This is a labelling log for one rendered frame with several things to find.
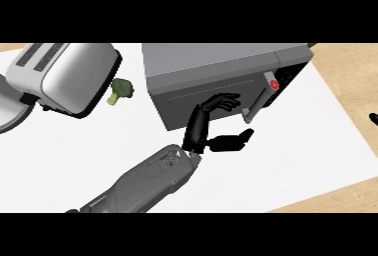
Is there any green broccoli floret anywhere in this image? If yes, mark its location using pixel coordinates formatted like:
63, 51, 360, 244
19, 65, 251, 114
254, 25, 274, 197
106, 78, 136, 107

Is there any grey round pan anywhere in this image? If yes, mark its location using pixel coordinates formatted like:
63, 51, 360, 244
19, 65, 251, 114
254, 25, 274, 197
0, 73, 37, 135

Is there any silver toaster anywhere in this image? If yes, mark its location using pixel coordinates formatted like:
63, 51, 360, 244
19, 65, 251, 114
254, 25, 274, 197
4, 43, 124, 120

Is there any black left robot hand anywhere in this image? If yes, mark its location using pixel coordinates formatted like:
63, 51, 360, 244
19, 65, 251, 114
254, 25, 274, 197
180, 92, 257, 155

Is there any grey microwave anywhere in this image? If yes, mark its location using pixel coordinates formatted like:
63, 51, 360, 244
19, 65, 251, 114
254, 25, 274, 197
140, 43, 316, 132

